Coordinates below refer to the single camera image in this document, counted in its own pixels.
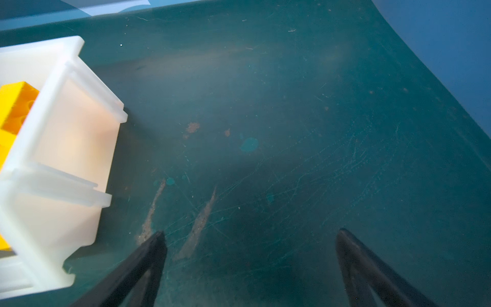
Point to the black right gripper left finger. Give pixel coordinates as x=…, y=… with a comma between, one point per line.
x=139, y=275

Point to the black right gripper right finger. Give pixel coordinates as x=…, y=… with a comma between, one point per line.
x=365, y=274

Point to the yellow lego brick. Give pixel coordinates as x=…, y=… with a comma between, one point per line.
x=17, y=100
x=7, y=140

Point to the yellow lego top brick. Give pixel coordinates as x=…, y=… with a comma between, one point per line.
x=7, y=140

